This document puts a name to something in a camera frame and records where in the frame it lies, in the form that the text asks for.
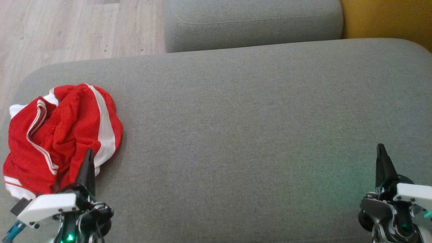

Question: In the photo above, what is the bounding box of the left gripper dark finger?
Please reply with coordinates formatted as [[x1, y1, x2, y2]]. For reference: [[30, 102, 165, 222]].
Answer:
[[74, 149, 96, 197]]

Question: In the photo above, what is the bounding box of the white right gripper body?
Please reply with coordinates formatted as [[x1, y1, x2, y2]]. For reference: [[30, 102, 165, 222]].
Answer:
[[375, 179, 432, 212]]

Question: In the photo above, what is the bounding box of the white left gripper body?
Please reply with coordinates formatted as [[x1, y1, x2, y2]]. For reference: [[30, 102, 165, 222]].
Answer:
[[17, 183, 114, 226]]

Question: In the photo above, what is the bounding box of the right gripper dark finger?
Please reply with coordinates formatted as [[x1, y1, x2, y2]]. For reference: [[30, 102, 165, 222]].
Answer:
[[375, 143, 399, 193]]

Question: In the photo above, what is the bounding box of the red shirt with white sleeves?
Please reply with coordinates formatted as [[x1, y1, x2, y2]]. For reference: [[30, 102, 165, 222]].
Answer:
[[3, 97, 80, 200]]

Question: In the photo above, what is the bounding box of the large grey sofa seat cushion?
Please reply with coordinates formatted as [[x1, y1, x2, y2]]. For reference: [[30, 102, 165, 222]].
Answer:
[[0, 38, 432, 243]]

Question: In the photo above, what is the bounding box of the mustard yellow cushion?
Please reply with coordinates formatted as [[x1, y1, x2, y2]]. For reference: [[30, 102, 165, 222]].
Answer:
[[339, 0, 432, 53]]

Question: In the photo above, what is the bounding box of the grey sofa back cushion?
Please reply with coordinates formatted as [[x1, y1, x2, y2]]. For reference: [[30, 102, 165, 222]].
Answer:
[[163, 0, 344, 53]]

